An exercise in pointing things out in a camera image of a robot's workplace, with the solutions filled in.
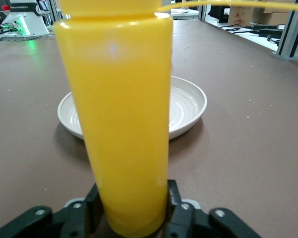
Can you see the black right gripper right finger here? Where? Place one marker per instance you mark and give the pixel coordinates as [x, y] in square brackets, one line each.
[175, 210]

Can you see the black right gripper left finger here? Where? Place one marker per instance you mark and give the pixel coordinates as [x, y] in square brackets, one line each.
[94, 213]

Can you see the yellow squeeze bottle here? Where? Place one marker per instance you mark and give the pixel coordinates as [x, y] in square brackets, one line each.
[124, 111]

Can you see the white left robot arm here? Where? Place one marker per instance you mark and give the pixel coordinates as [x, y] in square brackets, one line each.
[27, 22]

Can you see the beige plate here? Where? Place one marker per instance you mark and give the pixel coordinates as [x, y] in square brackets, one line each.
[188, 106]

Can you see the black power adapter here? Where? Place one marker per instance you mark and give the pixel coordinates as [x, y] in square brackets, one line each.
[270, 32]
[263, 26]

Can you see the brown cardboard box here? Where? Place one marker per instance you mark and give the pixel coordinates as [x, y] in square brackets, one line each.
[245, 16]

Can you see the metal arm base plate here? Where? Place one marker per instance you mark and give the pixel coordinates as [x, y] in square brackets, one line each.
[22, 37]

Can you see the aluminium camera post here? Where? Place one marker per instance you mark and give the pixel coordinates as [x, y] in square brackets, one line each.
[290, 37]

